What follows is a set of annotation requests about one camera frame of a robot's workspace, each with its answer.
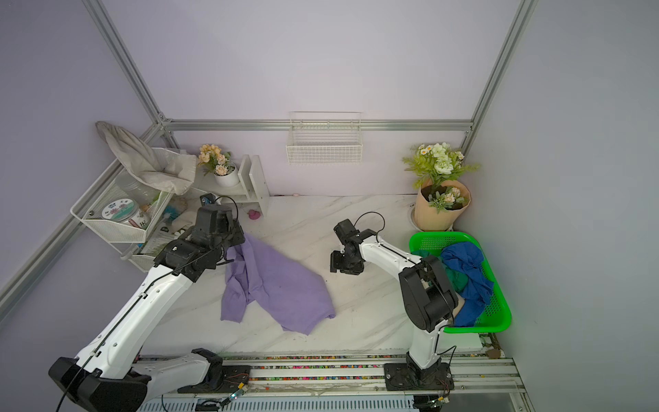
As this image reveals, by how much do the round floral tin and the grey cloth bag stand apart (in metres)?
0.07

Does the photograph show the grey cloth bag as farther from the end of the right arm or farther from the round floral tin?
the end of the right arm

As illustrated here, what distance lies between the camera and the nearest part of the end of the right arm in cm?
68

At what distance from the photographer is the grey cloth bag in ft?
2.32

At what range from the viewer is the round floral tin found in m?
0.66

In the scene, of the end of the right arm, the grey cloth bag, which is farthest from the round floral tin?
the end of the right arm
